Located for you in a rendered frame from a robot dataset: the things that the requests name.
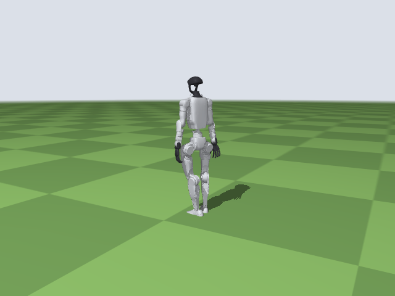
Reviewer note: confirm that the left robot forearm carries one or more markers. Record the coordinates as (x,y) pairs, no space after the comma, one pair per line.
(179,133)

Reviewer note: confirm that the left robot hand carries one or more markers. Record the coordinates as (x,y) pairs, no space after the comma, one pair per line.
(177,153)

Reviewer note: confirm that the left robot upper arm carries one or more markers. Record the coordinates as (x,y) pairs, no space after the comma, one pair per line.
(184,104)

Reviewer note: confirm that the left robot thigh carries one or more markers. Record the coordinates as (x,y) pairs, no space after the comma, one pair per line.
(187,161)

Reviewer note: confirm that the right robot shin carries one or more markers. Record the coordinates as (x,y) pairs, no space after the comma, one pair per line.
(205,191)

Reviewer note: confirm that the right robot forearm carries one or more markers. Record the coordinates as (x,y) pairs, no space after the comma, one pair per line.
(212,132)

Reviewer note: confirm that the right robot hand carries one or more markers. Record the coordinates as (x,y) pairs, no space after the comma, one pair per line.
(215,148)

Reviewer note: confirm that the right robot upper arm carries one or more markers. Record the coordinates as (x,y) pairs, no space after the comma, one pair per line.
(210,112)

